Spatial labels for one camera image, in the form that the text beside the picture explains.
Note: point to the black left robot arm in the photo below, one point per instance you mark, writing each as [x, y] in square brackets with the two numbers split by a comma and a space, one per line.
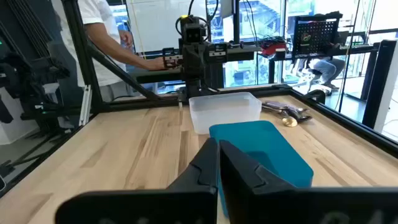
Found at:
[199, 84]

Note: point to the black cup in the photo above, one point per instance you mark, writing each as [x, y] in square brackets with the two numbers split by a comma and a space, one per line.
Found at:
[280, 54]

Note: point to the silver aluminium bracket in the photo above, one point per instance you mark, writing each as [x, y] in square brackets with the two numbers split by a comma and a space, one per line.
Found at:
[85, 105]

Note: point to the black spoon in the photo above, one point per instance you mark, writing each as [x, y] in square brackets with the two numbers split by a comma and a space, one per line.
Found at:
[300, 117]

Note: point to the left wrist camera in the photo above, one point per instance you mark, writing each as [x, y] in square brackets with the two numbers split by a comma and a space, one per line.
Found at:
[194, 33]

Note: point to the clear plastic bin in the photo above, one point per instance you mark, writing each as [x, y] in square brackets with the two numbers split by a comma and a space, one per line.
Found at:
[224, 112]

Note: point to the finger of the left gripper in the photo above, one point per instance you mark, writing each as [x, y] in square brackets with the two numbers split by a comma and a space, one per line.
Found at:
[217, 53]
[172, 58]

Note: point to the black table edge clamp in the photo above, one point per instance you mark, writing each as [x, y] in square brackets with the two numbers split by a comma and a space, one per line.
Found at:
[315, 95]

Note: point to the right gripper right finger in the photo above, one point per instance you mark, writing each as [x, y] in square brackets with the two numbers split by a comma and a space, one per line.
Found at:
[280, 205]

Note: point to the whiteboard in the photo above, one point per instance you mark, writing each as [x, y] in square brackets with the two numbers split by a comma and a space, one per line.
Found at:
[155, 25]

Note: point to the person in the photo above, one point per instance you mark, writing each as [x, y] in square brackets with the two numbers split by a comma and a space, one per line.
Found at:
[326, 68]
[93, 37]

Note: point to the teal plastic bin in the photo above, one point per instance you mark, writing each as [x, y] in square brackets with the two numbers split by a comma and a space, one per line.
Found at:
[267, 146]

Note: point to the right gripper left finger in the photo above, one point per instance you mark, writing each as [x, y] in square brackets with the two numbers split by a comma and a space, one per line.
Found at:
[174, 205]

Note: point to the red tool case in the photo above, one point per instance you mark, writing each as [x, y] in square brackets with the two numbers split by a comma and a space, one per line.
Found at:
[273, 46]

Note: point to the black metal workbench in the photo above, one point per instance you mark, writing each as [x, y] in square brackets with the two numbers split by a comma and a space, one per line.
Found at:
[357, 49]

